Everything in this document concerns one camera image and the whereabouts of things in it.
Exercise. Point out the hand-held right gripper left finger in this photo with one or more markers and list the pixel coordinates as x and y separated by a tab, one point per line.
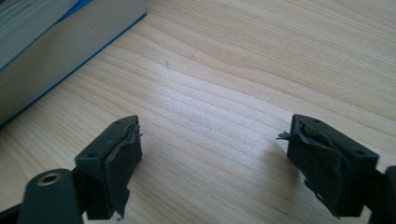
112	161

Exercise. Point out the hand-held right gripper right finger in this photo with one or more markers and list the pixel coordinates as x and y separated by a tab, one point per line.
327	165

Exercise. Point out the thick blue book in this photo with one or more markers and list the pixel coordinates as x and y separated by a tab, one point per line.
62	62

